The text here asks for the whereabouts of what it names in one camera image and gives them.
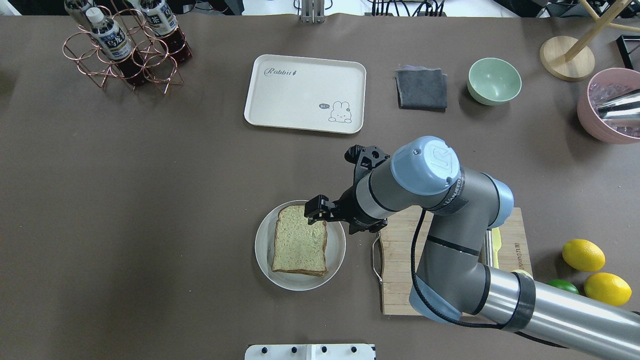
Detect white round plate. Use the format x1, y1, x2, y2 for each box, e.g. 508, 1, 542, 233
254, 200, 346, 291

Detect green lime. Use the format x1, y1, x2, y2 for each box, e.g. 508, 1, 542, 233
546, 279, 580, 295

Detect wooden mug tree stand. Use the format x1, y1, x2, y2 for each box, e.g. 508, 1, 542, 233
539, 0, 640, 82

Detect yellow lemon near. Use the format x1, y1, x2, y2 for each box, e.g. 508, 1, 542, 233
583, 272, 633, 306

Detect pink bowl with ice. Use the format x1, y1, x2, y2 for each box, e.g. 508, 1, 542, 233
577, 68, 640, 145

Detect yellow lemon far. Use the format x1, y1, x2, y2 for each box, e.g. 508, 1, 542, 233
561, 238, 606, 272

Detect mint green bowl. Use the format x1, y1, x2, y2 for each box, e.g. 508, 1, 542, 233
466, 57, 522, 106

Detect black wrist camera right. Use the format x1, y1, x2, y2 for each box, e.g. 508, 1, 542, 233
343, 145, 391, 185

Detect tea bottle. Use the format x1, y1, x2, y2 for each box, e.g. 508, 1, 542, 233
63, 0, 99, 32
86, 7, 147, 87
139, 0, 192, 64

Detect wooden cutting board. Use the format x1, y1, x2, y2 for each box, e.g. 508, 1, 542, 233
380, 206, 533, 316

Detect steel muddler bar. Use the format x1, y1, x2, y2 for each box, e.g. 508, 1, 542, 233
481, 229, 494, 267

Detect cream rabbit tray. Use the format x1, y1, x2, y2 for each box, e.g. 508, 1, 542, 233
243, 54, 367, 135

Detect tea bottle middle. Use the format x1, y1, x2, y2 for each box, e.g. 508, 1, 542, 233
139, 0, 192, 64

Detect tea bottle back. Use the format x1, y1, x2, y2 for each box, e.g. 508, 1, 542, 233
63, 0, 99, 32

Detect grey folded cloth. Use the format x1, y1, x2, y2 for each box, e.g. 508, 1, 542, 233
395, 65, 448, 111

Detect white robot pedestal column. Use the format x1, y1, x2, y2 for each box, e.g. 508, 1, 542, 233
244, 342, 377, 360

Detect yellow lemon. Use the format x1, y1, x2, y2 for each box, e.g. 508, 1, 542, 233
561, 238, 606, 272
583, 272, 633, 306

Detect aluminium frame post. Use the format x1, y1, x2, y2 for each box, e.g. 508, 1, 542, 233
298, 0, 326, 24

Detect bread slice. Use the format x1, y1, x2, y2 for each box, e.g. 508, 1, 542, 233
270, 205, 329, 277

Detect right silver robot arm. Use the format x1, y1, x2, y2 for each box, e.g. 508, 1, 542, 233
304, 136, 640, 360

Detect copper wire bottle rack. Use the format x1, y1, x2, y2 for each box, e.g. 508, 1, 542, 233
62, 0, 193, 94

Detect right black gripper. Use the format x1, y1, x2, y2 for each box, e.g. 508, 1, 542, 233
304, 187, 381, 235

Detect tea bottle front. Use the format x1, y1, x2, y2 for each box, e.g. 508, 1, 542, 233
86, 7, 147, 87

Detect yellow plastic knife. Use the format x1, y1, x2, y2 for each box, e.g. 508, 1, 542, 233
491, 227, 502, 269

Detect metal ice scoop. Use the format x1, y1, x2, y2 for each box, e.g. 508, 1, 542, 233
596, 89, 640, 133

